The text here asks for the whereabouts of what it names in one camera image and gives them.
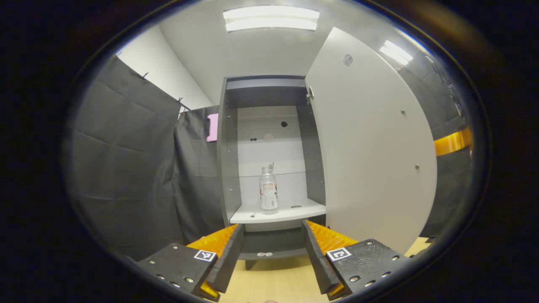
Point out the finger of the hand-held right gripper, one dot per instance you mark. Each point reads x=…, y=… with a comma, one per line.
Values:
x=452, y=142

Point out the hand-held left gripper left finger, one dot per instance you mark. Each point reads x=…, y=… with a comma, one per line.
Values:
x=229, y=261

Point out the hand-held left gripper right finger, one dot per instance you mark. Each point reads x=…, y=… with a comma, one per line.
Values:
x=316, y=261

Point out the clear plastic bottle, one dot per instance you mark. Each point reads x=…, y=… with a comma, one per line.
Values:
x=268, y=193

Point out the light grey cabinet door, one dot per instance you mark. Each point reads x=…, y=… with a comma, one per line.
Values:
x=370, y=147

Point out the metal door hinge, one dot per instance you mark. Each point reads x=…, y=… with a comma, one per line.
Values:
x=310, y=93

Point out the black backdrop cloth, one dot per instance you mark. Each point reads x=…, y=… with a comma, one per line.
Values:
x=126, y=168

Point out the large ceiling light panel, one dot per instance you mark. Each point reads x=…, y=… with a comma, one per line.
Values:
x=271, y=19

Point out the black table edge bracket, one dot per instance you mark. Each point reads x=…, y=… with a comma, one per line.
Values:
x=430, y=239

